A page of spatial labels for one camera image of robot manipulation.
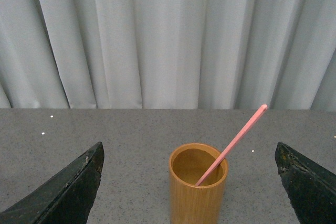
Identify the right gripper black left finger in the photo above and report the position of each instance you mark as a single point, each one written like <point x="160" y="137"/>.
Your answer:
<point x="65" y="198"/>

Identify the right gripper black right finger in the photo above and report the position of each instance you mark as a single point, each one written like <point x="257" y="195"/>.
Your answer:
<point x="309" y="186"/>

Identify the pink chopstick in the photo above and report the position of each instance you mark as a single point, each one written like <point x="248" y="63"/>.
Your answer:
<point x="247" y="127"/>

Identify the wooden cylindrical chopstick holder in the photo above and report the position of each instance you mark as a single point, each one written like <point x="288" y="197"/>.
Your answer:
<point x="190" y="203"/>

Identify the grey pleated curtain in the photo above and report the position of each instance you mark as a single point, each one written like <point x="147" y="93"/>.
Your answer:
<point x="168" y="54"/>

